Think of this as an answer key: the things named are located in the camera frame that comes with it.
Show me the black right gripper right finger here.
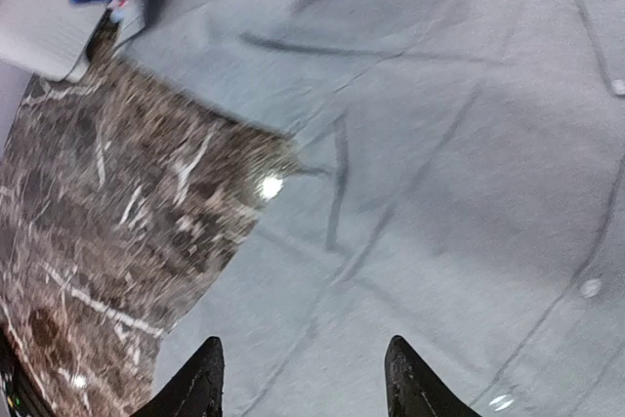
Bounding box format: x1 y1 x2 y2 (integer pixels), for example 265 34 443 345
385 335 479 417

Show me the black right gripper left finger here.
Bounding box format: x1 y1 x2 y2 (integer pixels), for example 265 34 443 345
140 336 225 417

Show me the grey long sleeve shirt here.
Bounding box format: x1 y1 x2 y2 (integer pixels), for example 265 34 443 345
127 0 624 416

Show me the light blue folded shirt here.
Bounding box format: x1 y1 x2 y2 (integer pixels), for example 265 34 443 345
109 10 124 23

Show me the white plastic bin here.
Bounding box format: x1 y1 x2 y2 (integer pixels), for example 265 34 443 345
1 0 147 82

